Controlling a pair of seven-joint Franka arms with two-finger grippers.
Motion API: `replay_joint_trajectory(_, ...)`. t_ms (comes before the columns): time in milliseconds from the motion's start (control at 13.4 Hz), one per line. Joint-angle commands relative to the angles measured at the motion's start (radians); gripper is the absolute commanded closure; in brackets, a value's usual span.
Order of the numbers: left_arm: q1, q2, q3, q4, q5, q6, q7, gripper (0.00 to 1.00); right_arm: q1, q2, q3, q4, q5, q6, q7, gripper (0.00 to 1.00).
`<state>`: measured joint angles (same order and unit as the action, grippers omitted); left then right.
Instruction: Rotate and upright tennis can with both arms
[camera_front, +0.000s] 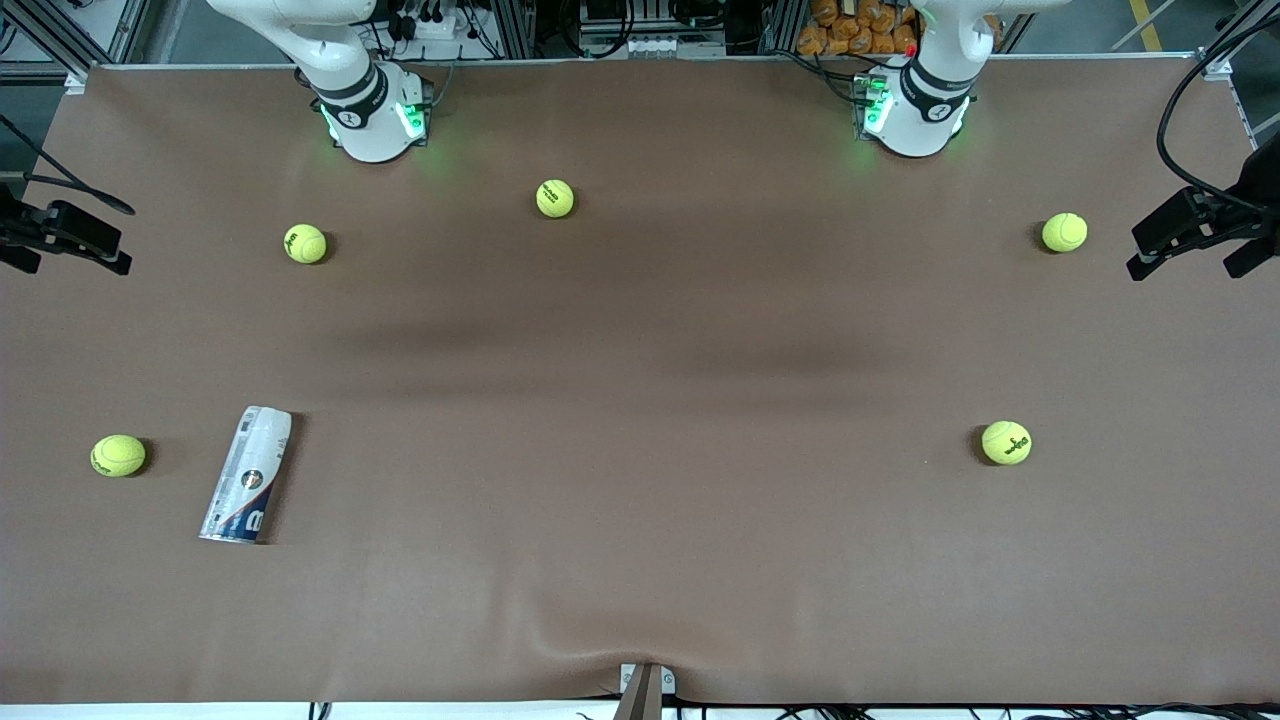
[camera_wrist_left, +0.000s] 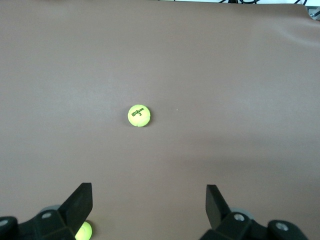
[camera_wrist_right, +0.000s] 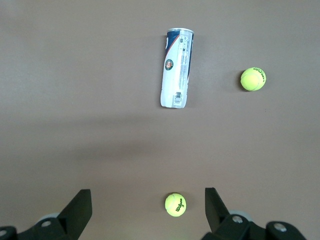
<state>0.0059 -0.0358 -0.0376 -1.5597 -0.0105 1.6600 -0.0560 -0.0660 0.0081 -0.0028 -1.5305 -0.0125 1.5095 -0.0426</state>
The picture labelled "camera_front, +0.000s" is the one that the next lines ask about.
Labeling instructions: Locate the clear tennis ball can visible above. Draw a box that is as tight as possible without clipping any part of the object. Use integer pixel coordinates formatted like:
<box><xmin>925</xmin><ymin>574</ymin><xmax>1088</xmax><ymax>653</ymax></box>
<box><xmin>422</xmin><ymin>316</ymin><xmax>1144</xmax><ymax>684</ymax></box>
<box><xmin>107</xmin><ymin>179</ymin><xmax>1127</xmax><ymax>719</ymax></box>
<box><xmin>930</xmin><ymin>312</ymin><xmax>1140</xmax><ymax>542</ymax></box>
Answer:
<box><xmin>198</xmin><ymin>405</ymin><xmax>294</xmax><ymax>546</ymax></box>

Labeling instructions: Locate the bag of orange items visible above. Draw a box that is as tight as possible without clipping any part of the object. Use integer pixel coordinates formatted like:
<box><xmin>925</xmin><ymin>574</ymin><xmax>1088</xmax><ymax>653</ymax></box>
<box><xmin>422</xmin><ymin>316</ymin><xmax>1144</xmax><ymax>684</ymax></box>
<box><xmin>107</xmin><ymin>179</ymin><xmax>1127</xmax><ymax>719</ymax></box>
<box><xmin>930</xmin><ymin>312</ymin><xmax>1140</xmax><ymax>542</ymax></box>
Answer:
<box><xmin>797</xmin><ymin>0</ymin><xmax>1003</xmax><ymax>57</ymax></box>

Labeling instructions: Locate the white power strip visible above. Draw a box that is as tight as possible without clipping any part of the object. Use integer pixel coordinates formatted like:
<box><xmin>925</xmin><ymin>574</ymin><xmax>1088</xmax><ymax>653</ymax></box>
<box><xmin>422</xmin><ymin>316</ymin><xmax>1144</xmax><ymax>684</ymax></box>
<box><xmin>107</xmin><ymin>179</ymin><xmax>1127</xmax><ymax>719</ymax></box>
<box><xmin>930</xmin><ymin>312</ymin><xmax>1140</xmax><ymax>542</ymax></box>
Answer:
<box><xmin>385</xmin><ymin>0</ymin><xmax>471</xmax><ymax>61</ymax></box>

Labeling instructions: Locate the grey electronics box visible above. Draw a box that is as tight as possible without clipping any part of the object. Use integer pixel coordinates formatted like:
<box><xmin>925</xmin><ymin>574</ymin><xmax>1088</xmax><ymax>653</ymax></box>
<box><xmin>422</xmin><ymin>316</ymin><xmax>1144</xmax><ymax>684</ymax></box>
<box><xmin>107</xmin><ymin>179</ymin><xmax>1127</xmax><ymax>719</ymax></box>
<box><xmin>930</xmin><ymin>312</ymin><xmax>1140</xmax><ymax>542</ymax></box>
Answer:
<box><xmin>580</xmin><ymin>0</ymin><xmax>728</xmax><ymax>58</ymax></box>

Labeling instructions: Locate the brown table mat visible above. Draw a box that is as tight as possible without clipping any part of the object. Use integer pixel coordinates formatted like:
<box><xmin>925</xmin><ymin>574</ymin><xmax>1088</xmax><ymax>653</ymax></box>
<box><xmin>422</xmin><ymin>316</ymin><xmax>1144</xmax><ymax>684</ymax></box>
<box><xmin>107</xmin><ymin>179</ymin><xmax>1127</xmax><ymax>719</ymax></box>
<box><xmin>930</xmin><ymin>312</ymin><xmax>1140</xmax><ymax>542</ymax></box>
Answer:
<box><xmin>0</xmin><ymin>58</ymin><xmax>1280</xmax><ymax>706</ymax></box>

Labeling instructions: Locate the metal table clamp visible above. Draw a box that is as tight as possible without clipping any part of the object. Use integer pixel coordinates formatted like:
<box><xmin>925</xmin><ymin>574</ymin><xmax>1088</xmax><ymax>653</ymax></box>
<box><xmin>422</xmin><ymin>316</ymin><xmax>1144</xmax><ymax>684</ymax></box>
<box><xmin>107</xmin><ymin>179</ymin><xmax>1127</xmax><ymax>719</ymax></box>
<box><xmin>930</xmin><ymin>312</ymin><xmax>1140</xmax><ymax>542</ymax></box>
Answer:
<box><xmin>618</xmin><ymin>662</ymin><xmax>677</xmax><ymax>720</ymax></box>

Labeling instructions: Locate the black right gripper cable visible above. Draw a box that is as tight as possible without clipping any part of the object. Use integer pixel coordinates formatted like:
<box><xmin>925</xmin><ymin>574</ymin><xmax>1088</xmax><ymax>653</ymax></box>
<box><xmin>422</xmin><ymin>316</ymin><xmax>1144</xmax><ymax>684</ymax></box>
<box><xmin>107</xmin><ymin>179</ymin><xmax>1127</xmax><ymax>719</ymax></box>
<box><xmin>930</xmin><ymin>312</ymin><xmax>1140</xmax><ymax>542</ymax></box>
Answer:
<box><xmin>0</xmin><ymin>115</ymin><xmax>137</xmax><ymax>216</ymax></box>

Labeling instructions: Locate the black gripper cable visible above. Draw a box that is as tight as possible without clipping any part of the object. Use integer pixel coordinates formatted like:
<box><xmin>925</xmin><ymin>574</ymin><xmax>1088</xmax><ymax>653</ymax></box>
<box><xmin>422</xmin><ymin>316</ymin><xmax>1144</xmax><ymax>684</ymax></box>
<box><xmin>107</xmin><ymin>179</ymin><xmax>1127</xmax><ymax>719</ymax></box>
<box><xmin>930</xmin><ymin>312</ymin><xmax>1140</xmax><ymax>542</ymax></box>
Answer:
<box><xmin>0</xmin><ymin>115</ymin><xmax>137</xmax><ymax>216</ymax></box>
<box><xmin>1157</xmin><ymin>10</ymin><xmax>1280</xmax><ymax>216</ymax></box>

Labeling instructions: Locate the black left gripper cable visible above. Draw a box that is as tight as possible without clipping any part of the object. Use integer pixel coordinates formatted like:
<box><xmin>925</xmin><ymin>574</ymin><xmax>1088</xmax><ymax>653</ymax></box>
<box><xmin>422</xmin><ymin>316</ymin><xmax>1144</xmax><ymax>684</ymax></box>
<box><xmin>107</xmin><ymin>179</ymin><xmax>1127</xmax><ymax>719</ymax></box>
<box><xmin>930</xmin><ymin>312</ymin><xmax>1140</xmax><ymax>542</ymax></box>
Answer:
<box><xmin>1157</xmin><ymin>10</ymin><xmax>1280</xmax><ymax>216</ymax></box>

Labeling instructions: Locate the aluminium frame profile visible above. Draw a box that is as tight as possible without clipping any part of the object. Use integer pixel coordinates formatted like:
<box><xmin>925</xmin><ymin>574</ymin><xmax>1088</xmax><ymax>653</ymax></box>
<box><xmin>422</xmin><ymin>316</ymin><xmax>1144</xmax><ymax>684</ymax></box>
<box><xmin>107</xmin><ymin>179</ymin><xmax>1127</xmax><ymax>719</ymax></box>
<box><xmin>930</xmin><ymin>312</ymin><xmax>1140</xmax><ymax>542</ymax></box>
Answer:
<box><xmin>0</xmin><ymin>0</ymin><xmax>151</xmax><ymax>81</ymax></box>
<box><xmin>1200</xmin><ymin>0</ymin><xmax>1280</xmax><ymax>76</ymax></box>

